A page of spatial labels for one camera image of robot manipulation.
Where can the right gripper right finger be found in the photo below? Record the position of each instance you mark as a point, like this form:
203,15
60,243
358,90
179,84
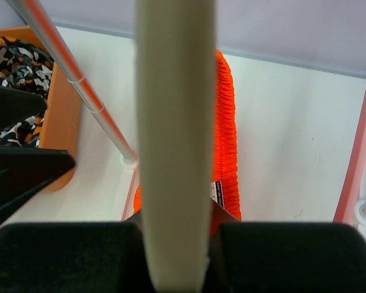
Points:
283,256

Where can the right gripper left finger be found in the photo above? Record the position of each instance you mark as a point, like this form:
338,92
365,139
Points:
73,257

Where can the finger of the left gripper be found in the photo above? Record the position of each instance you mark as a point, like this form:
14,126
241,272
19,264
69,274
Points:
26,171
16,105

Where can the camouflage patterned shorts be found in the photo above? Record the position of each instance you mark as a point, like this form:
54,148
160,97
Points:
26,67

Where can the orange shorts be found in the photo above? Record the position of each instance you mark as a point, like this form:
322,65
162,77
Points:
224,186

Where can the beige hanger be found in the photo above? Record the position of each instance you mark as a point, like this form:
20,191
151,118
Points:
175,80

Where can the pink hanger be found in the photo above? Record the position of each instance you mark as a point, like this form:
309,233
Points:
350,190

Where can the orange plastic bin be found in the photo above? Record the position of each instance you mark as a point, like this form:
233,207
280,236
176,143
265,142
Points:
61,123

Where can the silver clothes rack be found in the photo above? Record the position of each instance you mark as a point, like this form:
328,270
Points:
295,129

